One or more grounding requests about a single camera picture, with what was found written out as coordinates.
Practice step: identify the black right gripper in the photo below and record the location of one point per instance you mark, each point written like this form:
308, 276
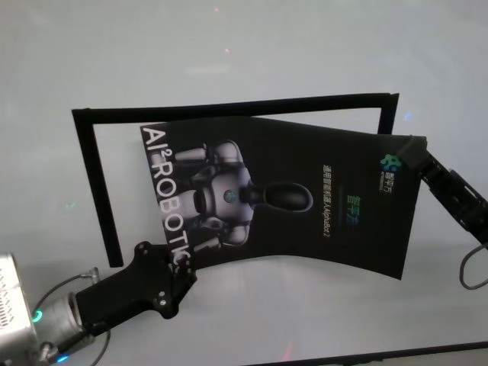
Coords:
457, 202

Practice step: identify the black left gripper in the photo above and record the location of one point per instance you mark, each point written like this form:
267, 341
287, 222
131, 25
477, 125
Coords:
133, 286

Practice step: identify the black robot print poster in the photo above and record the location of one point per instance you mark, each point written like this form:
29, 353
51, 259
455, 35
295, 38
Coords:
305, 160

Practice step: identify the black tape frame outline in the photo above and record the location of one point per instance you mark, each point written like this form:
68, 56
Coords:
228, 108

